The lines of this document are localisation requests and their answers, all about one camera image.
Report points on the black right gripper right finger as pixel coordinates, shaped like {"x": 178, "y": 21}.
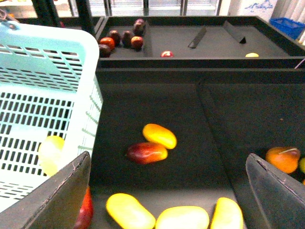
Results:
{"x": 280, "y": 198}

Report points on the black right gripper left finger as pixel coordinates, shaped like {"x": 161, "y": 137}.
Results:
{"x": 56, "y": 203}

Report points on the light blue plastic basket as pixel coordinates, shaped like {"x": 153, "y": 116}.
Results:
{"x": 48, "y": 87}

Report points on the red mango front right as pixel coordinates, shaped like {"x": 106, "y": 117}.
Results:
{"x": 85, "y": 215}

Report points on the yellow mango striped shadow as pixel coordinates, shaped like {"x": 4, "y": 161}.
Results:
{"x": 128, "y": 212}

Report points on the red mango upright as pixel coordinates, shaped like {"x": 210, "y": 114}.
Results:
{"x": 146, "y": 153}

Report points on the yellow mango front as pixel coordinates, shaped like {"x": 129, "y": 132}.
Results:
{"x": 183, "y": 217}

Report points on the black mango tray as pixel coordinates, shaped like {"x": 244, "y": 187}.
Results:
{"x": 219, "y": 119}

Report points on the orange pear fruit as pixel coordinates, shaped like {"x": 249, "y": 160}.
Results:
{"x": 284, "y": 158}

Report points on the yellow fruit far tray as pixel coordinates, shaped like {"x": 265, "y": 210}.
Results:
{"x": 252, "y": 55}

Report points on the dark plum front left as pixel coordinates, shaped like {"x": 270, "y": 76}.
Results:
{"x": 104, "y": 51}

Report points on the dark plum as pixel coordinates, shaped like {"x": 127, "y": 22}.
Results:
{"x": 139, "y": 27}
{"x": 126, "y": 39}
{"x": 104, "y": 51}

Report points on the blue plastic crate right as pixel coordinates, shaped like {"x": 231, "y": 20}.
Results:
{"x": 288, "y": 26}

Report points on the red plum left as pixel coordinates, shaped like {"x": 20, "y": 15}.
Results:
{"x": 108, "y": 41}

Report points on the red plum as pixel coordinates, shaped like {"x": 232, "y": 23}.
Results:
{"x": 137, "y": 42}
{"x": 108, "y": 41}

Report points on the dark plum middle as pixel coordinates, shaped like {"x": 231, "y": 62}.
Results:
{"x": 126, "y": 39}

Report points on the dark plum group fruit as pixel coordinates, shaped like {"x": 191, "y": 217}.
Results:
{"x": 115, "y": 35}

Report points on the red plum right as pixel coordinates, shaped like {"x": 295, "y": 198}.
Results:
{"x": 137, "y": 42}

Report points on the red apple far tray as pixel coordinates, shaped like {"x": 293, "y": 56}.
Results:
{"x": 167, "y": 54}

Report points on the black far tray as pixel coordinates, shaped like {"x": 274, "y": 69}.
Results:
{"x": 209, "y": 42}

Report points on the dark plum back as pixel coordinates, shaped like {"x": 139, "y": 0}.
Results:
{"x": 139, "y": 27}

